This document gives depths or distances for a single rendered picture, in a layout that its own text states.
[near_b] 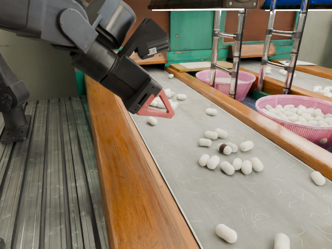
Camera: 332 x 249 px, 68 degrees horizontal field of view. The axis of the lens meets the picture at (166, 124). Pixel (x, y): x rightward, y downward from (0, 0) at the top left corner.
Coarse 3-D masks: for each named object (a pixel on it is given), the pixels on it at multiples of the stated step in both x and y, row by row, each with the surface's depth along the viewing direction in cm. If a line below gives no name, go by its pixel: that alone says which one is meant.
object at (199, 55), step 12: (276, 48) 150; (288, 48) 153; (168, 60) 131; (180, 60) 134; (192, 60) 136; (204, 60) 138; (228, 60) 160; (240, 60) 161; (252, 60) 161; (84, 84) 122
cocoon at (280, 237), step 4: (276, 236) 34; (280, 236) 33; (284, 236) 33; (276, 240) 33; (280, 240) 33; (284, 240) 33; (288, 240) 33; (276, 244) 32; (280, 244) 32; (284, 244) 32; (288, 244) 32; (276, 248) 32; (280, 248) 32; (284, 248) 32; (288, 248) 32
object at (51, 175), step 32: (0, 128) 84; (32, 128) 87; (64, 128) 84; (0, 160) 66; (32, 160) 66; (64, 160) 69; (0, 192) 56; (32, 192) 54; (64, 192) 57; (96, 192) 54; (0, 224) 46; (32, 224) 46; (64, 224) 46; (96, 224) 48
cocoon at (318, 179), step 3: (315, 171) 47; (312, 174) 47; (315, 174) 46; (318, 174) 46; (321, 174) 46; (312, 177) 46; (315, 177) 46; (318, 177) 45; (321, 177) 45; (315, 180) 45; (318, 180) 45; (321, 180) 45; (324, 180) 45; (318, 183) 45; (321, 183) 45; (324, 183) 45
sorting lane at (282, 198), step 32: (192, 96) 93; (160, 128) 68; (192, 128) 68; (224, 128) 68; (160, 160) 53; (192, 160) 53; (224, 160) 53; (288, 160) 53; (192, 192) 44; (224, 192) 44; (256, 192) 44; (288, 192) 44; (320, 192) 44; (192, 224) 37; (224, 224) 37; (256, 224) 37; (288, 224) 37; (320, 224) 37
